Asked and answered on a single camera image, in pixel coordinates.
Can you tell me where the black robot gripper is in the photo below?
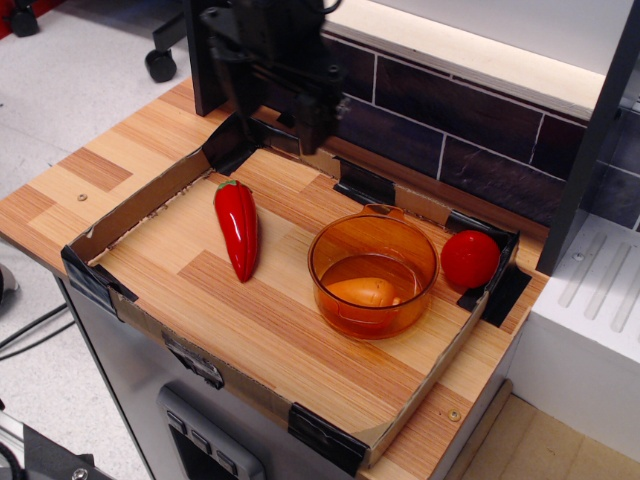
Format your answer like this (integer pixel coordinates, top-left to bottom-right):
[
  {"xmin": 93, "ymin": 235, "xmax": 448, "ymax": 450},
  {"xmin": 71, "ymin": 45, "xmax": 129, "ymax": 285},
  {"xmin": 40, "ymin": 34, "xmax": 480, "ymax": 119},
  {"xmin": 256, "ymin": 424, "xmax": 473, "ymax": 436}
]
[{"xmin": 200, "ymin": 1, "xmax": 350, "ymax": 155}]

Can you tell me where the orange toy carrot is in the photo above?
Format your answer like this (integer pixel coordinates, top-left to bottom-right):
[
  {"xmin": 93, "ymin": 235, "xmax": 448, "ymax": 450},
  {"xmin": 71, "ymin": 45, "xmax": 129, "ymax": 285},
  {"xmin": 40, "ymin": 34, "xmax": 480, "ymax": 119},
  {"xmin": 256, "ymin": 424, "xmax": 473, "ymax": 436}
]
[{"xmin": 326, "ymin": 277, "xmax": 401, "ymax": 308}]

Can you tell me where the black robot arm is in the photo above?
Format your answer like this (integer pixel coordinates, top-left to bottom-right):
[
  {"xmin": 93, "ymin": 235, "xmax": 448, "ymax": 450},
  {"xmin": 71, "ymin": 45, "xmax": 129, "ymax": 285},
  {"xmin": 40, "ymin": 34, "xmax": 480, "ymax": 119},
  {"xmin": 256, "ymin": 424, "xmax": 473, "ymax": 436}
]
[{"xmin": 199, "ymin": 1, "xmax": 346, "ymax": 155}]

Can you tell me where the cardboard fence with black tape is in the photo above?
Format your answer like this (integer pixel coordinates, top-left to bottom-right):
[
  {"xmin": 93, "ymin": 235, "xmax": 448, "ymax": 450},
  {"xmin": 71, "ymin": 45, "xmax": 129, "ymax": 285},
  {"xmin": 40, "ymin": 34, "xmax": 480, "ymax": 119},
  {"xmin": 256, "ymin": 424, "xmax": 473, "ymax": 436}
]
[{"xmin": 62, "ymin": 111, "xmax": 538, "ymax": 479}]

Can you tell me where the transparent orange plastic pot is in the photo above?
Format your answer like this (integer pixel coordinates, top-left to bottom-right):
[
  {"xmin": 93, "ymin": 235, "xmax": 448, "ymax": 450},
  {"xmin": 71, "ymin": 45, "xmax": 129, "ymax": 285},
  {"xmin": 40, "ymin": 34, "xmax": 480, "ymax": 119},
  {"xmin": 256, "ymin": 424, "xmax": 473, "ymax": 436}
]
[{"xmin": 308, "ymin": 204, "xmax": 440, "ymax": 339}]

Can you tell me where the dark left side panel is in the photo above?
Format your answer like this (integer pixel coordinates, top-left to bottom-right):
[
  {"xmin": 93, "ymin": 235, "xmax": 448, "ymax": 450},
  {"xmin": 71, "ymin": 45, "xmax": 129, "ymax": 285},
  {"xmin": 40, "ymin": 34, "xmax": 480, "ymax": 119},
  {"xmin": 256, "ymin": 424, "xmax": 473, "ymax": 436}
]
[{"xmin": 182, "ymin": 0, "xmax": 229, "ymax": 117}]

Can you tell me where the red toy chili pepper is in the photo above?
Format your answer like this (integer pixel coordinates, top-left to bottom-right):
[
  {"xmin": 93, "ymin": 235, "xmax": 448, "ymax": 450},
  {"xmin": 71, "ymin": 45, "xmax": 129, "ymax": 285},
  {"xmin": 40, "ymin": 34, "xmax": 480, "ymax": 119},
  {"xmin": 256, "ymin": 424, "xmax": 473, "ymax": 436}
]
[{"xmin": 213, "ymin": 180, "xmax": 258, "ymax": 283}]

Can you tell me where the black office chair base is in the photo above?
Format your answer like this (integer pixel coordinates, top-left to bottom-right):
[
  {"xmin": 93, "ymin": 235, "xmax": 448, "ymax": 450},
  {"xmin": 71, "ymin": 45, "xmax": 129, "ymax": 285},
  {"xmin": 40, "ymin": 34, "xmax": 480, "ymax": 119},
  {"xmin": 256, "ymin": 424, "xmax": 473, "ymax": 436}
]
[{"xmin": 1, "ymin": 1, "xmax": 186, "ymax": 83}]

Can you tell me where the red toy tomato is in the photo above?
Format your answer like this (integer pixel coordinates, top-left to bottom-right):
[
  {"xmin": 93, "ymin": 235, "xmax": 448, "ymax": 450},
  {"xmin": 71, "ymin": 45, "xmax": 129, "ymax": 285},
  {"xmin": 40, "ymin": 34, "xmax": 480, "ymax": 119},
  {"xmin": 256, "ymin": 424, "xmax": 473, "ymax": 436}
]
[{"xmin": 440, "ymin": 230, "xmax": 501, "ymax": 288}]

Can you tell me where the grey oven control panel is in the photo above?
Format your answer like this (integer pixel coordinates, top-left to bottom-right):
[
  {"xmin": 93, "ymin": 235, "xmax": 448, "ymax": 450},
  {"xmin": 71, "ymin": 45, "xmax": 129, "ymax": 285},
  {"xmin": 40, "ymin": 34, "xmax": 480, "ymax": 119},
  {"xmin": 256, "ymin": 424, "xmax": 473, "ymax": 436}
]
[{"xmin": 157, "ymin": 386, "xmax": 266, "ymax": 480}]

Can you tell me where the white toy sink unit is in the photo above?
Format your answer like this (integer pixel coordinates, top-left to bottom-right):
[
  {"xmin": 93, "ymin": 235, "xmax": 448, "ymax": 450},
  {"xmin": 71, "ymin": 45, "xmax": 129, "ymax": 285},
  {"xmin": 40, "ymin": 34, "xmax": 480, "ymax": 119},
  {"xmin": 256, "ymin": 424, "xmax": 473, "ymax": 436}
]
[{"xmin": 509, "ymin": 94, "xmax": 640, "ymax": 449}]

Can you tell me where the dark grey vertical post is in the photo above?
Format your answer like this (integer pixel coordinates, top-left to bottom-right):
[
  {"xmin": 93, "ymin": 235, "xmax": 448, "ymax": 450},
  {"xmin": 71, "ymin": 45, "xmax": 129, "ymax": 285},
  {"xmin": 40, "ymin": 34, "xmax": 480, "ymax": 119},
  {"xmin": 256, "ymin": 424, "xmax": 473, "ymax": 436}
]
[{"xmin": 536, "ymin": 1, "xmax": 639, "ymax": 275}]

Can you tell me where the black floor cable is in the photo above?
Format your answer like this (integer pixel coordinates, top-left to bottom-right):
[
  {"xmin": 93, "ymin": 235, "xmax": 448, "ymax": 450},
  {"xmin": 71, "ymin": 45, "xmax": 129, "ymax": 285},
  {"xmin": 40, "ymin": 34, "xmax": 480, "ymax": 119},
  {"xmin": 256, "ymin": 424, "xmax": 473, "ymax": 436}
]
[{"xmin": 0, "ymin": 302, "xmax": 77, "ymax": 361}]

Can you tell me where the black metal bracket with screw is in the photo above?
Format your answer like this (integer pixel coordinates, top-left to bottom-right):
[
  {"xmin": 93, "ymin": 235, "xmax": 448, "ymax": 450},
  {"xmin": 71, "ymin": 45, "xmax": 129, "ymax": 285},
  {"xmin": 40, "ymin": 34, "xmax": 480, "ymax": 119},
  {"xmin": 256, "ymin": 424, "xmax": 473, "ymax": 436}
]
[{"xmin": 1, "ymin": 403, "xmax": 111, "ymax": 480}]

